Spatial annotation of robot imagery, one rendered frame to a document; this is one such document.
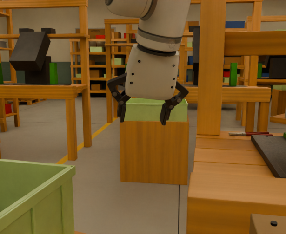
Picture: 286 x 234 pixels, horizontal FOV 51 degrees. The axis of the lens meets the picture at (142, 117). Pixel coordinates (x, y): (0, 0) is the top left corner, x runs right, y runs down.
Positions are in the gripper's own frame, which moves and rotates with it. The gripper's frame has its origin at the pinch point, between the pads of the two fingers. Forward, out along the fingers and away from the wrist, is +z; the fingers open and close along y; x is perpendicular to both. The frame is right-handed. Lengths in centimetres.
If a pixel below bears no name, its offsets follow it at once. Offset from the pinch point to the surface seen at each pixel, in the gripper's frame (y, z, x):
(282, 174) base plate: -33.2, 7.8, 7.9
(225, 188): -16.8, 8.1, 12.6
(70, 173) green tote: 14.1, 7.0, 10.9
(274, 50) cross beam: -58, -7, -47
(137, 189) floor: -47, 161, -149
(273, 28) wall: -605, 108, -874
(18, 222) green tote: 20.6, 4.9, 24.0
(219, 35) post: -34, -10, -48
